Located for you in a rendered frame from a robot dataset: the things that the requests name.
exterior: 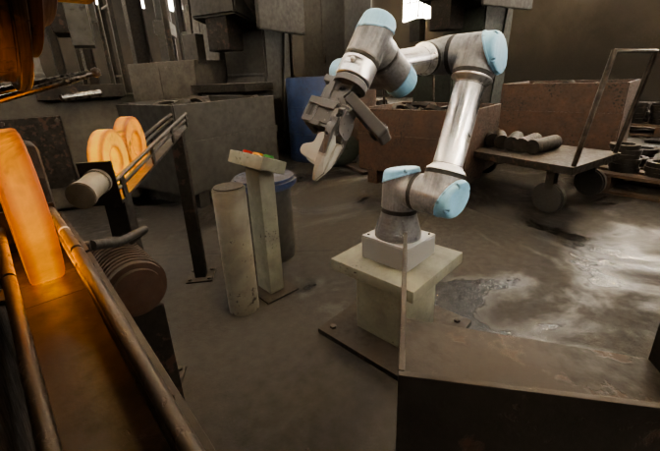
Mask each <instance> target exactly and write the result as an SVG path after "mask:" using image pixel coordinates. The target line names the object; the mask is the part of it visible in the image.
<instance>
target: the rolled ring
mask: <svg viewBox="0 0 660 451"><path fill-rule="evenodd" d="M0 202H1V204H2V207H3V210H4V213H5V216H6V218H7V221H8V224H9V227H10V230H11V232H12V235H13V238H14V241H15V243H16V246H17V249H18V252H19V254H20V257H21V260H22V263H23V265H24V268H25V271H26V273H27V278H28V280H29V283H30V284H31V285H38V284H41V283H44V282H47V281H50V280H53V279H56V278H59V277H62V276H63V275H64V274H65V264H64V259H63V255H62V251H61V247H60V243H59V240H58V236H57V233H56V229H55V226H54V223H53V220H52V217H51V213H50V210H49V207H48V204H47V201H46V198H45V195H44V193H43V190H42V188H41V185H40V182H39V180H38V177H37V174H36V172H35V169H34V166H33V164H32V161H31V159H30V156H29V154H28V150H27V148H26V146H25V144H24V142H23V140H22V138H21V136H20V134H19V133H18V132H17V131H16V130H15V129H12V128H9V129H0Z"/></svg>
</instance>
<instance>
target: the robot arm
mask: <svg viewBox="0 0 660 451"><path fill-rule="evenodd" d="M395 29H396V21H395V19H394V17H393V16H392V15H391V14H390V13H388V12H387V11H385V10H383V9H379V8H373V9H372V8H371V9H368V10H366V11H365V12H364V13H363V15H362V17H361V18H360V20H359V22H358V24H357V25H356V30H355V32H354V34H353V36H352V38H351V41H350V43H349V45H348V47H347V49H346V51H345V54H344V56H343V58H339V59H336V60H334V61H333V62H332V64H331V66H330V68H329V75H328V74H326V76H325V78H324V81H325V82H326V86H325V88H324V89H323V91H322V93H321V96H315V95H312V96H311V97H310V100H309V102H308V104H307V106H306V108H305V109H304V111H303V114H302V119H303V121H304V122H305V124H306V125H307V126H308V127H309V129H310V130H311V131H312V133H313V134H316V135H317V136H316V138H315V140H314V141H313V142H307V143H304V144H303V145H302V146H301V154H302V155H304V156H305V157H306V159H307V160H308V161H309V162H311V163H312V164H314V167H313V173H312V180H313V181H317V180H319V179H320V178H321V177H322V176H324V175H325V174H326V173H327V172H328V171H329V170H330V169H331V168H332V166H333V165H334V164H335V163H336V162H337V160H338V159H339V157H340V156H341V154H342V153H343V151H344V149H345V147H346V144H347V141H348V139H349V137H350V136H351V133H352V131H353V128H354V124H355V122H354V120H355V118H356V117H357V118H358V119H359V120H360V122H361V123H362V124H363V125H364V126H365V127H366V128H367V129H368V131H369V134H370V136H371V138H372V139H374V140H375V141H378V142H379V143H380V144H381V145H384V144H386V143H387V142H388V141H389V140H390V139H391V136H390V134H389V129H388V126H387V125H386V124H385V123H383V122H381V121H380V120H379V119H378V118H377V117H376V116H375V115H374V114H373V113H372V112H371V110H370V109H369V108H368V107H367V106H366V105H365V104H364V103H363V102H362V101H361V100H360V99H361V98H363V97H364V96H365V94H366V92H367V90H368V89H386V91H387V92H388V93H389V94H391V95H392V96H393V97H396V98H400V97H404V96H406V95H408V94H409V93H410V92H411V91H412V90H413V89H414V87H415V85H416V82H417V75H420V76H428V75H442V76H451V78H452V80H453V81H454V83H455V84H454V87H453V91H452V95H451V98H450V102H449V106H448V109H447V113H446V117H445V120H444V124H443V127H442V131H441V135H440V138H439V142H438V145H437V148H436V152H435V155H434V159H433V162H432V163H431V164H429V165H427V166H426V168H425V172H424V173H420V172H421V170H420V167H418V166H397V167H391V168H387V169H386V170H384V172H383V180H382V200H381V213H380V216H379V218H378V221H377V224H376V226H375V236H376V238H378V239H379V240H381V241H384V242H387V243H392V244H403V243H404V232H407V233H408V244H410V243H414V242H417V241H419V240H420V238H421V229H420V226H419V222H418V218H417V212H418V211H419V212H423V213H427V214H430V215H434V216H436V217H443V218H447V219H451V218H454V217H456V216H458V215H459V214H460V213H461V212H462V211H463V209H464V208H465V206H466V204H467V202H468V198H469V193H470V191H469V190H470V186H469V183H468V182H467V181H466V176H467V175H466V173H465V172H464V170H463V167H464V163H465V160H466V156H467V153H468V147H469V143H470V139H471V136H472V132H473V129H474V125H475V121H476V118H477V114H478V111H479V107H480V104H481V100H482V96H483V93H484V90H485V88H486V87H488V86H490V85H492V83H493V79H494V76H495V75H499V74H502V73H503V72H504V70H505V68H506V65H507V59H508V49H507V42H506V39H505V36H504V35H503V33H502V32H500V31H499V30H486V29H485V30H484V31H475V32H467V33H458V34H449V35H446V36H442V37H439V38H435V39H432V40H428V41H423V42H421V43H419V44H417V45H416V46H415V47H410V48H404V49H400V48H399V47H398V46H397V44H396V42H395V41H394V39H393V36H394V34H395Z"/></svg>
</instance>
